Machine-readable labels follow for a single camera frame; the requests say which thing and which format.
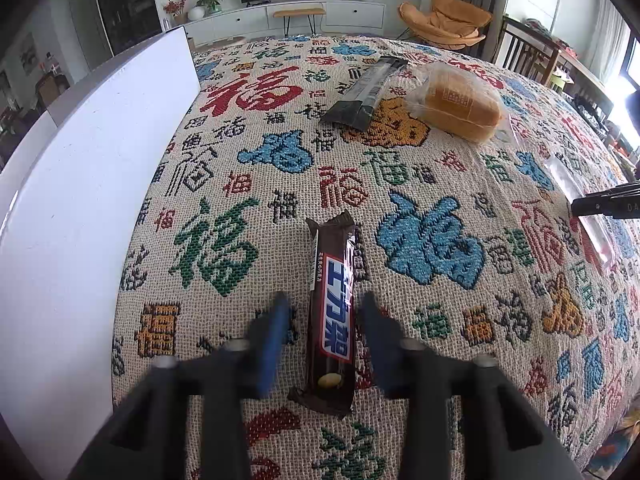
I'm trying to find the red flowers in vase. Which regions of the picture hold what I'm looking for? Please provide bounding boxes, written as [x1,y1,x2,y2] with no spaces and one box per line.
[164,0,188,26]

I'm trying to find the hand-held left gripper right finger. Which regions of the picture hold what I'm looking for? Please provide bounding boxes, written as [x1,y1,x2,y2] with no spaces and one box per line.
[360,291,583,480]

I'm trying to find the printed woven tablecloth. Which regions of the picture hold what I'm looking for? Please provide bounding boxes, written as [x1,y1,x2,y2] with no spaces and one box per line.
[111,34,640,480]

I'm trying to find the white television cabinet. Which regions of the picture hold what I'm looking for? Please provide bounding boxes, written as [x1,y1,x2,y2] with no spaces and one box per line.
[182,0,387,46]

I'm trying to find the wooden dining table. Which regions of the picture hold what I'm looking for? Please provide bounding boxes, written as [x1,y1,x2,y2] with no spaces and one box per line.
[505,17,616,126]

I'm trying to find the clear plastic snack packet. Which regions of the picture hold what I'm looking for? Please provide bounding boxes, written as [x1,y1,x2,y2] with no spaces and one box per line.
[542,155,617,272]

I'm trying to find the dark glass cabinet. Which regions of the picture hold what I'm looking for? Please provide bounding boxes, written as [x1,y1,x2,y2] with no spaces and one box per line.
[92,0,161,56]

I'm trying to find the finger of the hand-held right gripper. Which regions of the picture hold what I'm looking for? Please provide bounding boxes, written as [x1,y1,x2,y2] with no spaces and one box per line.
[595,179,640,197]
[571,191,640,220]

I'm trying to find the orange lounge chair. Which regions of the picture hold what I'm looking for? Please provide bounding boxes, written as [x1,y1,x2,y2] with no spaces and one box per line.
[398,0,493,51]

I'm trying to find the brown chocolate bar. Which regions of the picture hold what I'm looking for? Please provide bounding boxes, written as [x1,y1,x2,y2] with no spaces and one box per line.
[287,210,358,420]

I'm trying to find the framed wall picture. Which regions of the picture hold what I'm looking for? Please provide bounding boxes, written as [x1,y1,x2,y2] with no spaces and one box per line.
[19,32,38,71]

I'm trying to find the black snack packet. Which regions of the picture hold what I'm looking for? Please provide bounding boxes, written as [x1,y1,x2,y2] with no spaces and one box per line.
[319,57,411,133]

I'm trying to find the dark wooden dining chair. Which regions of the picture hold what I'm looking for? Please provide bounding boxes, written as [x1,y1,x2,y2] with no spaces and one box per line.
[500,16,561,86]

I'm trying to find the wooden stool with metal legs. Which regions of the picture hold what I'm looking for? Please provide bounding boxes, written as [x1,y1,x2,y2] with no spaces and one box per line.
[273,7,327,38]

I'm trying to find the bread loaf in clear bag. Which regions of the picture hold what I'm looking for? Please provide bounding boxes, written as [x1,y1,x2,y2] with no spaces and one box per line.
[405,62,516,145]

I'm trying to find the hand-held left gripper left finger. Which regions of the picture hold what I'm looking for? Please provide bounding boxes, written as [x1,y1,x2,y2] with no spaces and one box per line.
[67,291,292,480]

